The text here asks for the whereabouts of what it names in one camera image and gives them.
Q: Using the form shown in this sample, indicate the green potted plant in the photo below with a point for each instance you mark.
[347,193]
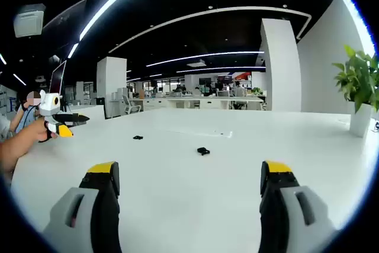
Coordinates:
[358,78]

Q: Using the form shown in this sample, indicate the black computer tower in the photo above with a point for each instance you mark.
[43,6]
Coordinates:
[100,101]

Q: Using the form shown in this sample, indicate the person's left hand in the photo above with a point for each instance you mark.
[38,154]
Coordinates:
[37,130]

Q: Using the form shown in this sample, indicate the black plastic buckle pronged part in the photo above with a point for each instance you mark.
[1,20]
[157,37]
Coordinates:
[138,137]

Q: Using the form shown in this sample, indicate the black plastic buckle socket part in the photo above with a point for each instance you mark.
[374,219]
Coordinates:
[203,151]

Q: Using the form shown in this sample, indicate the computer monitor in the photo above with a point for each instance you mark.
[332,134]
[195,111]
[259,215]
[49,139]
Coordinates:
[57,76]

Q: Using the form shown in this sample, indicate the white plant pot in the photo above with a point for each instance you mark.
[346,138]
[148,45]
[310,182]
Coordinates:
[359,121]

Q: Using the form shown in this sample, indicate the small green desk plant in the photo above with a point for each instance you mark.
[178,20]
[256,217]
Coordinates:
[256,90]

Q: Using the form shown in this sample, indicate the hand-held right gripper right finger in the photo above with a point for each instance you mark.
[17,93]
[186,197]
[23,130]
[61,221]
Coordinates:
[305,208]

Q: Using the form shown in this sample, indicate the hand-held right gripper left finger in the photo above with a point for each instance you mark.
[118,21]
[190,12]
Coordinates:
[74,205]

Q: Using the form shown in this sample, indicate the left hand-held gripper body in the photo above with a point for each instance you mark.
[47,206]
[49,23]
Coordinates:
[50,103]

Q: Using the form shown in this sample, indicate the row of white office desks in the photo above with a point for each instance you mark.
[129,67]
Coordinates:
[189,102]

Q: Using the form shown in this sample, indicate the clear tape strip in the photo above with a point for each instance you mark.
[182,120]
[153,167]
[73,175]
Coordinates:
[207,133]

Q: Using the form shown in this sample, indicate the white office chair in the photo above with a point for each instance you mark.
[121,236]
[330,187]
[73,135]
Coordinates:
[131,105]

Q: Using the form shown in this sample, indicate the ceiling air conditioner unit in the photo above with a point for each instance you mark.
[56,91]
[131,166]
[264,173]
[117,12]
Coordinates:
[29,19]

